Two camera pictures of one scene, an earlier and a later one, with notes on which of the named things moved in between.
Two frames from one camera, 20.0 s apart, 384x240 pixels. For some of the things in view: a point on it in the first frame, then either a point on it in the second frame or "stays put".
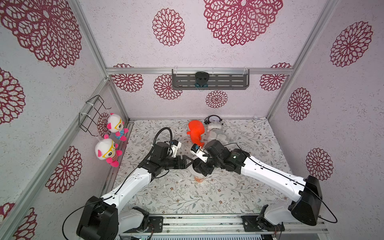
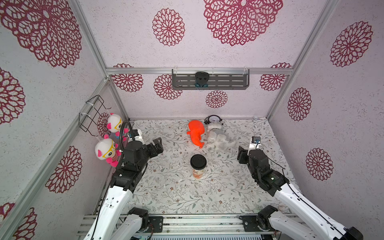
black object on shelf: [201, 79] stays put
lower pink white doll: [106, 149] stays put
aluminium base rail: [216, 224] stays put
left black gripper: [183, 164] → [158, 146]
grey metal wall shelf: [218, 79] stays put
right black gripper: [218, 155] → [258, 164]
